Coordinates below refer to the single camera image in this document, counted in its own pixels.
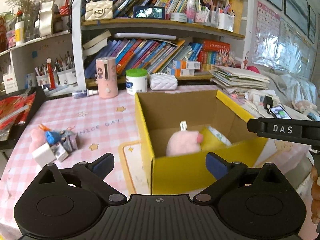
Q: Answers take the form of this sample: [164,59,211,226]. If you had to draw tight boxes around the small white staple box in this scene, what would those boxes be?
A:
[50,142,69,162]

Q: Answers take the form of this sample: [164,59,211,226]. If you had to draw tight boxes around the pink plush paw toy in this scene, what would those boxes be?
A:
[166,121,203,157]

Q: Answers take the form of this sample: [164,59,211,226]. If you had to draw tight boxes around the smartphone on table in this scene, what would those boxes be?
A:
[268,105,292,120]

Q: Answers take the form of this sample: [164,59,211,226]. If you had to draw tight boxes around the pink checkered tablecloth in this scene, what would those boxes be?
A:
[1,85,309,239]

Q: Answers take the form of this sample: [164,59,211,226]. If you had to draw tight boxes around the white charger block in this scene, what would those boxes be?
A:
[31,142,56,167]

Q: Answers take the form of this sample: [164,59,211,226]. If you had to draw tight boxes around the yellow cardboard box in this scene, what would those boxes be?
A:
[135,90,267,194]

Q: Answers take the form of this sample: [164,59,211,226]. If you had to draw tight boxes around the small spray bottle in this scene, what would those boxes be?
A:
[72,89,98,99]

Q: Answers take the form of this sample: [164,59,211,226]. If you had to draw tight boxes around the stack of papers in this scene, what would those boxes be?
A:
[209,66,270,96]

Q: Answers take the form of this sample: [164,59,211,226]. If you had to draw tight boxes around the black Yamaha keyboard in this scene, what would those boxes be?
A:
[1,87,46,150]

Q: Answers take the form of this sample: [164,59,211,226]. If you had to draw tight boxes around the pink cylindrical humidifier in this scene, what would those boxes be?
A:
[96,56,118,99]

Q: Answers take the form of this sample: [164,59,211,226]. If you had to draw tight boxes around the white pen cup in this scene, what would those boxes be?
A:
[57,68,77,85]
[36,75,50,86]

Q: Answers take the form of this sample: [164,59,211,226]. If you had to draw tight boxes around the red foil packets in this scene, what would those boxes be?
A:
[1,92,36,141]

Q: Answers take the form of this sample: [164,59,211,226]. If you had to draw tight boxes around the white jar green lid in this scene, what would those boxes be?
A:
[126,68,148,95]

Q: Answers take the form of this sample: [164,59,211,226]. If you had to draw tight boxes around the white quilted pouch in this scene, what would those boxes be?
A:
[149,73,178,90]

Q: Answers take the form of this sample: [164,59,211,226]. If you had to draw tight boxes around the white cubby shelf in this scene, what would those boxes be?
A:
[1,31,79,96]

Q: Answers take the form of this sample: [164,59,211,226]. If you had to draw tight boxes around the white drinking straws box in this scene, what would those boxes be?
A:
[3,65,18,94]

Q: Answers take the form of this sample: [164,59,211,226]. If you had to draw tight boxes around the wooden bookshelf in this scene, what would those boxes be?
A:
[71,0,245,89]

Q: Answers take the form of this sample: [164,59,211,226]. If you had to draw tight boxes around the white quilted handbag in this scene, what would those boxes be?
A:
[85,0,113,21]

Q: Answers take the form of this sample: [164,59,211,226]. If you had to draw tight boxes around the smartphone on shelf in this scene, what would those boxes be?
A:
[133,5,166,20]

